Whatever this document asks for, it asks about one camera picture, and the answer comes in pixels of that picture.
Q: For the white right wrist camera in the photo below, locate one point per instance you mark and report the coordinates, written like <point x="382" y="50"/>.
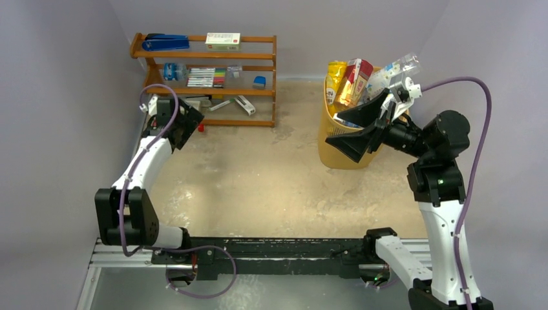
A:
<point x="402" y="94"/>

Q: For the yellow plastic bottle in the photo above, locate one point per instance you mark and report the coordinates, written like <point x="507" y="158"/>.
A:
<point x="335" y="73"/>

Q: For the yellow mesh waste bin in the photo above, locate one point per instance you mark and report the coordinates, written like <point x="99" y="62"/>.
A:
<point x="329" y="156"/>

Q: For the blue stapler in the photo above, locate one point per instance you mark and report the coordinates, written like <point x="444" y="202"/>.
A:
<point x="160" y="42"/>

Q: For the white stapler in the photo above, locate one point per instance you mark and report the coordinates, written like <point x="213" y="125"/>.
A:
<point x="245" y="104"/>

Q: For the wooden shelf rack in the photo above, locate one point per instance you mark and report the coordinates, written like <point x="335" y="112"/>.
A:
<point x="257" y="56"/>

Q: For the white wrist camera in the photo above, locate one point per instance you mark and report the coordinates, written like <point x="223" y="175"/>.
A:
<point x="402" y="94"/>
<point x="150" y="107"/>

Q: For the set of colored markers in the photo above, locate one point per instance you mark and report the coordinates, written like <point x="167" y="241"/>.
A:
<point x="210" y="77"/>

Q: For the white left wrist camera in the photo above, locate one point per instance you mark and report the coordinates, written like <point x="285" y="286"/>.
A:
<point x="150" y="107"/>

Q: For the clear bottle white label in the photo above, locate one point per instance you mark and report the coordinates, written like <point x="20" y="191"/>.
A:
<point x="407" y="65"/>

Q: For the white marker pen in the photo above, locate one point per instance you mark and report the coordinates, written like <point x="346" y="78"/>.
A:
<point x="220" y="105"/>

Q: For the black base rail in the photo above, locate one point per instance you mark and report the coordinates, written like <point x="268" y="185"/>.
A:
<point x="347" y="258"/>

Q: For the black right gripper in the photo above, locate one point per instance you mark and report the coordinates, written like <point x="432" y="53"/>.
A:
<point x="380" y="128"/>

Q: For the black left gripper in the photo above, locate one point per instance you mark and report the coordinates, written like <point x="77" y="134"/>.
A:
<point x="192" y="119"/>

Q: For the small clear container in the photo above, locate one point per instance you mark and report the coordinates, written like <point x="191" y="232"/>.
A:
<point x="234" y="71"/>

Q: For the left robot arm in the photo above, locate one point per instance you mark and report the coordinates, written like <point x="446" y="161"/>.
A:
<point x="124" y="210"/>

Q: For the aluminium table frame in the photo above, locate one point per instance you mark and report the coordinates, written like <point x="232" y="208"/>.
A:
<point x="117" y="281"/>

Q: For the amber bottle red gold label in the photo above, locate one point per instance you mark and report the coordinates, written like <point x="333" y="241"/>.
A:
<point x="353" y="83"/>

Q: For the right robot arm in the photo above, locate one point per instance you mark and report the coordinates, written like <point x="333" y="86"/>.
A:
<point x="438" y="188"/>

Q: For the blue white eraser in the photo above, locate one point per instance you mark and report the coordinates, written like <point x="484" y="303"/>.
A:
<point x="259" y="82"/>

